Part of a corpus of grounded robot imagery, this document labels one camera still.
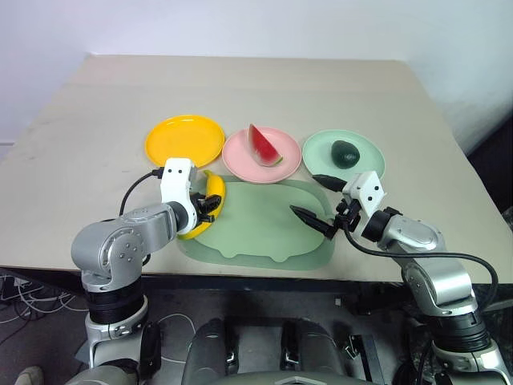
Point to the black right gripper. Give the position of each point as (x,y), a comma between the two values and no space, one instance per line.
(348,216)

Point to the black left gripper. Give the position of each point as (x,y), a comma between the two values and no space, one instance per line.
(202,209)

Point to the yellow banana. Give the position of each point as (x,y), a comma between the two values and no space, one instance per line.
(216,185)

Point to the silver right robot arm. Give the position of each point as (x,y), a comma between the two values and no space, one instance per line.
(417,233)

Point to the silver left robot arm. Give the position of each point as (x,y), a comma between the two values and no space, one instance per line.
(120,240)

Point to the pale green plate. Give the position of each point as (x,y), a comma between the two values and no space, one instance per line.
(318,154)

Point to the pink plate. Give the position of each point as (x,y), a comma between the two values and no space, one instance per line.
(240,160)

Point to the yellow plate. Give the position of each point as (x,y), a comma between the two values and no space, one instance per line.
(180,138)

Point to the dark green avocado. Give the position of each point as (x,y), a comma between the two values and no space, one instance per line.
(344,153)

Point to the pale green silicone mat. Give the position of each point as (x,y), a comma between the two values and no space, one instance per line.
(260,226)

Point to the red watermelon slice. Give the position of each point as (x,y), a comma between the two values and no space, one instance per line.
(262,148)

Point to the dark grey rounded shape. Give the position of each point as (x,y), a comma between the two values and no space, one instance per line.
(208,349)
(312,349)

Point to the beige shoe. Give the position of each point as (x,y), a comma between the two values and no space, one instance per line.
(29,376)

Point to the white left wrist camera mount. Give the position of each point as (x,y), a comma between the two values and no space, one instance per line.
(176,176)

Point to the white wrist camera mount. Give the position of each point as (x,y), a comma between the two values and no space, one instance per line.
(366,190)
(176,176)

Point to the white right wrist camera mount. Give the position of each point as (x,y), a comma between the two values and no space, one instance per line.
(366,190)

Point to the dark table frame bar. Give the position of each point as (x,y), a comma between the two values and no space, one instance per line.
(240,282)

